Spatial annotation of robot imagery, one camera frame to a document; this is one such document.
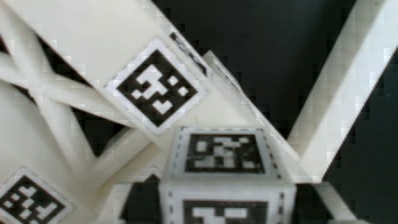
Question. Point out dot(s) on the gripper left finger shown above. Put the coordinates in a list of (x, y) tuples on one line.
[(113, 208)]

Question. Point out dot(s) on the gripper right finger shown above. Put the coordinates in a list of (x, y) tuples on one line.
[(337, 206)]

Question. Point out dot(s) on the white tagged cube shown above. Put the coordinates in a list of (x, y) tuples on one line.
[(225, 186)]

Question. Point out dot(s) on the white chair back frame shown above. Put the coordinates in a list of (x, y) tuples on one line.
[(108, 85)]

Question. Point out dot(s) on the white U-shaped fence frame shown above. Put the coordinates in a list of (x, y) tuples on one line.
[(351, 73)]

